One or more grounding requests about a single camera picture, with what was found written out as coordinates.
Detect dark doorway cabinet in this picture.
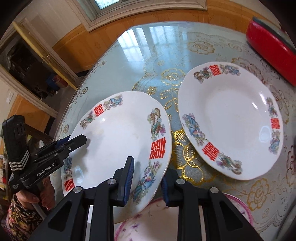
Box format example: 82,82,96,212
1,21,77,99

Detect person left hand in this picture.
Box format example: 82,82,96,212
16,177,55,210

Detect floral glass table cover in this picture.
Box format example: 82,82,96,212
56,22,295,240

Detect window with metal frame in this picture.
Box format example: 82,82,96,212
66,1,207,32

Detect white plate red characters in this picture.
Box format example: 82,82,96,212
61,91,172,223
178,62,283,181

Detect pink floral rimmed plate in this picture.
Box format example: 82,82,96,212
114,192,254,241

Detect red electric cooking pot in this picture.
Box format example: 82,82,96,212
246,16,295,86

